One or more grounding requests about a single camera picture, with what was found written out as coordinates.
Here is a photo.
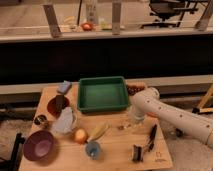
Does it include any silver fork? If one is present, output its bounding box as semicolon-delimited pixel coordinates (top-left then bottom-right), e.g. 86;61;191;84
117;124;131;131

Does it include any red yellow apple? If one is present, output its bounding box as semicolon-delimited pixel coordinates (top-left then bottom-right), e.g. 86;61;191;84
74;129;88;144

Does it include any red plate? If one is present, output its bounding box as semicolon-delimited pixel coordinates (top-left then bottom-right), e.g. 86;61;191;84
47;95;69;118

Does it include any green plastic tray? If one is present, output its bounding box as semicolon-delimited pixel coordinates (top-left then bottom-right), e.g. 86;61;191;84
77;76;129;113

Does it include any black office chair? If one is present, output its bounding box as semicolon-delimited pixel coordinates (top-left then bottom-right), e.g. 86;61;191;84
141;0;208;28

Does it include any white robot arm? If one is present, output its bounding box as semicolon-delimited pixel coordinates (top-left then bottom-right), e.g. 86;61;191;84
131;87;213;149

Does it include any black chair beside table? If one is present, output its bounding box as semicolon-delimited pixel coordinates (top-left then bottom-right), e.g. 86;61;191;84
0;133;25;171

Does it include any small dark tin can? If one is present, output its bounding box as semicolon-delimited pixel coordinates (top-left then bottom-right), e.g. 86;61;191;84
34;115;48;129

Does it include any red apple in background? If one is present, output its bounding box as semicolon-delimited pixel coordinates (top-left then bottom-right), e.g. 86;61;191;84
81;22;93;31

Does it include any black block on plate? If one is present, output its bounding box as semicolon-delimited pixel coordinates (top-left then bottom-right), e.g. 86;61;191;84
56;95;65;113

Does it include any purple bowl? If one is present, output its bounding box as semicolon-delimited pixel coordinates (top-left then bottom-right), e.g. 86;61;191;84
23;130;54;161

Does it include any orange carrot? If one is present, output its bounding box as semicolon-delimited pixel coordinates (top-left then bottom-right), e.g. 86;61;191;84
147;112;157;118

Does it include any small blue cup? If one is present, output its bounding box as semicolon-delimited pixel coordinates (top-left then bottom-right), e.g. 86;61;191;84
85;141;101;159

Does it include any yellow corn cob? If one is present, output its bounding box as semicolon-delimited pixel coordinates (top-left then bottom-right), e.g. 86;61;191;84
88;123;108;141

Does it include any blue sponge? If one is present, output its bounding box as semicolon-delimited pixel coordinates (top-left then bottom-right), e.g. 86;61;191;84
57;80;72;94

